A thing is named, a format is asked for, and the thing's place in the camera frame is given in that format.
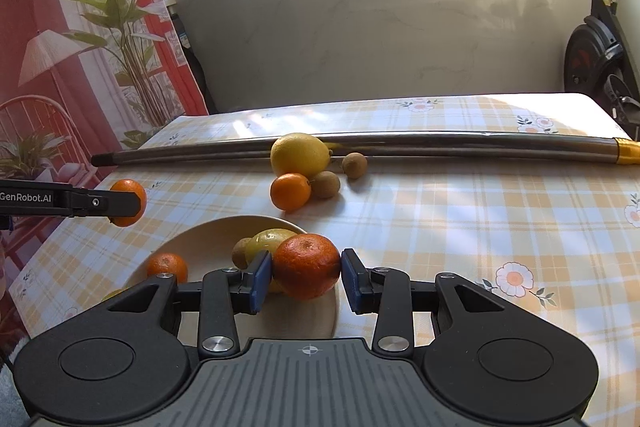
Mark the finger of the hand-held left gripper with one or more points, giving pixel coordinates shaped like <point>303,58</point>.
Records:
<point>100,204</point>

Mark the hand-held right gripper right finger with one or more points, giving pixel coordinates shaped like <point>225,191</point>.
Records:
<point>350,282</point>

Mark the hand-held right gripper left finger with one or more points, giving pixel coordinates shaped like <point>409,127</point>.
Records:
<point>261,282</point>

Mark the brown kiwi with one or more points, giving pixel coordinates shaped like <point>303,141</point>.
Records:
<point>326,185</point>
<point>354,165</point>
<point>241,254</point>

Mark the small orange tangerine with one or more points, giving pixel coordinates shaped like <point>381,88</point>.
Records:
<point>167,267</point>
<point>127,184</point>
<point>290,192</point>

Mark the large orange tangerine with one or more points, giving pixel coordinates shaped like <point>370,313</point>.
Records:
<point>306,266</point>

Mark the cream round plate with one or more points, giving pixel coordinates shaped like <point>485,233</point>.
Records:
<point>210,237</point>

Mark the plaid floral tablecloth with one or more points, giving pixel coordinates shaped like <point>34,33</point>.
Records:
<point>450,227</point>

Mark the large yellow lemon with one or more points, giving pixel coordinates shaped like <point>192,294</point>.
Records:
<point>299,155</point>

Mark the long steel pole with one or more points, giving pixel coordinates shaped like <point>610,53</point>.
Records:
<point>450,142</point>

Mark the black exercise bike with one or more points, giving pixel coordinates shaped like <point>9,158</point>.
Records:
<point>585,52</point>

